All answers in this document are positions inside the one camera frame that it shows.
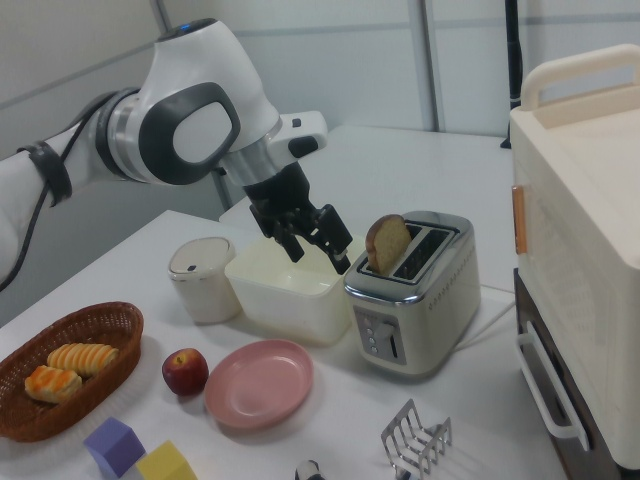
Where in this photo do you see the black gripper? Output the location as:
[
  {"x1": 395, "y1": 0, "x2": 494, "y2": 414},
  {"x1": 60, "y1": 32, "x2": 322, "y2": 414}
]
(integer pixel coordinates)
[{"x1": 242, "y1": 163, "x2": 354, "y2": 275}]

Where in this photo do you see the bread slice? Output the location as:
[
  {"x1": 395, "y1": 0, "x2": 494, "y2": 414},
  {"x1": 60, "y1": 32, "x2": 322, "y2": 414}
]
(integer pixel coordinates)
[{"x1": 364, "y1": 213, "x2": 414, "y2": 276}]

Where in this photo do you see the cream silver toaster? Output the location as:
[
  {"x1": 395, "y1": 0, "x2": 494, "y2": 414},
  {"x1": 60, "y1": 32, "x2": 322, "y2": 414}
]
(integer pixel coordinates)
[{"x1": 343, "y1": 210, "x2": 482, "y2": 382}]

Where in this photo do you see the long ridged bread roll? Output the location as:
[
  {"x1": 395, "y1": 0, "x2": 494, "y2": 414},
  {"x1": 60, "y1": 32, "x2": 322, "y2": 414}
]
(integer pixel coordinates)
[{"x1": 47, "y1": 342, "x2": 120, "y2": 379}]

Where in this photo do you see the white plastic rectangular container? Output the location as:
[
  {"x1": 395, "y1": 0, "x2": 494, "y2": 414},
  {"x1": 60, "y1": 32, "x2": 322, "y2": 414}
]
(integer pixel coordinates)
[{"x1": 223, "y1": 234, "x2": 369, "y2": 349}]

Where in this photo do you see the small white trash can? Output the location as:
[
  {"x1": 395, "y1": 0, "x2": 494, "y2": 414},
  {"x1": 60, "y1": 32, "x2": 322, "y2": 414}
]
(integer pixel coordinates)
[{"x1": 167, "y1": 237, "x2": 244, "y2": 324}]

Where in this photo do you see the pink plate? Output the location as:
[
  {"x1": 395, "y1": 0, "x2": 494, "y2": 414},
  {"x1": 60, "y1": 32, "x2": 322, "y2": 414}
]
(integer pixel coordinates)
[{"x1": 203, "y1": 339, "x2": 315, "y2": 430}]

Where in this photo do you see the red apple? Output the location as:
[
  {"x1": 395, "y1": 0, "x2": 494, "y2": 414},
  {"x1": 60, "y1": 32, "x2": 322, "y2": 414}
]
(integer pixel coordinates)
[{"x1": 161, "y1": 348, "x2": 210, "y2": 397}]

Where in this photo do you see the silver metal toast rack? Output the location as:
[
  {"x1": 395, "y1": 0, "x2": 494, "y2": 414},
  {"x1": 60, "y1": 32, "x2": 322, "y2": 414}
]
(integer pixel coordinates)
[{"x1": 380, "y1": 398, "x2": 454, "y2": 476}]

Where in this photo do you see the brown wicker basket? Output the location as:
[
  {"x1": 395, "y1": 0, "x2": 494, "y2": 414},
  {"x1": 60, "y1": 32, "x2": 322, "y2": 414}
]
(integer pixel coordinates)
[{"x1": 0, "y1": 300, "x2": 145, "y2": 444}]

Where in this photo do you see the panda toy figure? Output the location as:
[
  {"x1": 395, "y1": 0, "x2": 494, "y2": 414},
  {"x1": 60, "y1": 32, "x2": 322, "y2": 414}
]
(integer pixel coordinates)
[{"x1": 294, "y1": 459, "x2": 326, "y2": 480}]

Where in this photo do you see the black stand pole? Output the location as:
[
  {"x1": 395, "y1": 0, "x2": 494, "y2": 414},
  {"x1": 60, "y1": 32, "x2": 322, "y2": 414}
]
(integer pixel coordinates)
[{"x1": 501, "y1": 0, "x2": 524, "y2": 150}]

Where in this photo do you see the yellow cube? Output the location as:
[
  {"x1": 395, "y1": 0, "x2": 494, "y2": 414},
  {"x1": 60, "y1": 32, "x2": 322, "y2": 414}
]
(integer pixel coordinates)
[{"x1": 135, "y1": 439, "x2": 201, "y2": 480}]

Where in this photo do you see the cream toy oven cabinet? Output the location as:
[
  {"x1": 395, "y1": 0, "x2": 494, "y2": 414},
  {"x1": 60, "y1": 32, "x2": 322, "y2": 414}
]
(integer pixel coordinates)
[{"x1": 508, "y1": 43, "x2": 640, "y2": 471}]

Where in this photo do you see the purple cube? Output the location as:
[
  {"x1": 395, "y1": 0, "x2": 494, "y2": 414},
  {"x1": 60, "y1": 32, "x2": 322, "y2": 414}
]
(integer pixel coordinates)
[{"x1": 83, "y1": 417, "x2": 147, "y2": 480}]

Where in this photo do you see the short glazed pastry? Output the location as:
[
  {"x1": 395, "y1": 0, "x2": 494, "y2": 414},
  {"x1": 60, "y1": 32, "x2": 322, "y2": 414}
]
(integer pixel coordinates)
[{"x1": 24, "y1": 364, "x2": 83, "y2": 404}]

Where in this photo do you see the white toaster power cable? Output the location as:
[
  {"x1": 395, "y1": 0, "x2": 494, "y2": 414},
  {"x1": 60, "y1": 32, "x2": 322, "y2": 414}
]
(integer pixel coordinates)
[{"x1": 462, "y1": 298, "x2": 517, "y2": 351}]

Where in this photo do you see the brown drawer base white handle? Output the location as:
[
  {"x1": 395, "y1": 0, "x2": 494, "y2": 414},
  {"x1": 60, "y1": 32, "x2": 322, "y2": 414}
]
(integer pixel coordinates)
[{"x1": 512, "y1": 267, "x2": 626, "y2": 480}]

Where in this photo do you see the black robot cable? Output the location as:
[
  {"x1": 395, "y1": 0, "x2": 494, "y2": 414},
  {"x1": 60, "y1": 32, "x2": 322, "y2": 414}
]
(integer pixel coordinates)
[{"x1": 0, "y1": 92, "x2": 136, "y2": 294}]

